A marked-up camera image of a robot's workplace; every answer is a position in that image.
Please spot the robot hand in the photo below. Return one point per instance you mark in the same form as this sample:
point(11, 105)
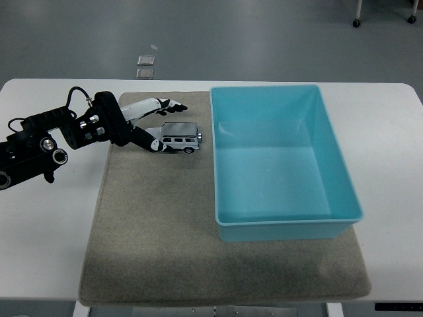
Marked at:
point(138, 107)

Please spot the white toy car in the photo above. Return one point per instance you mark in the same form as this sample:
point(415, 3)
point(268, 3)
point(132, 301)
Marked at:
point(180, 133)

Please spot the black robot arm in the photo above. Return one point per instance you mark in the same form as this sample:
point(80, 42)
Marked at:
point(29, 148)

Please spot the blue plastic box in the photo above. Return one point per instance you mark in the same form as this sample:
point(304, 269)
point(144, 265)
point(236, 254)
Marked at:
point(274, 171)

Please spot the metal floor outlet plate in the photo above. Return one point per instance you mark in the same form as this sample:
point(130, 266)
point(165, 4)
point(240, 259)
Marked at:
point(145, 73)
point(146, 60)

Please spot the beige felt mat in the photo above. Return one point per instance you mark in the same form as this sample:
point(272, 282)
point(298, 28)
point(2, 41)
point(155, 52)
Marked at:
point(155, 214)

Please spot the white table leg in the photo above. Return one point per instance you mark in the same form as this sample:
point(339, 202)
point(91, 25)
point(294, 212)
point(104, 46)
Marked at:
point(81, 310)
point(334, 310)

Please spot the black caster wheel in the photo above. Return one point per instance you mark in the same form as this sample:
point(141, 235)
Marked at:
point(356, 23)
point(411, 19)

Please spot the white cart leg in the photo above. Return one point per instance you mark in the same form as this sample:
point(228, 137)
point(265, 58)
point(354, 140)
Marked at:
point(414, 7)
point(358, 9)

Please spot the black table control panel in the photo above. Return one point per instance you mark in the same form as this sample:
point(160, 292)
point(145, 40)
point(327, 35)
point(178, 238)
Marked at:
point(398, 306)

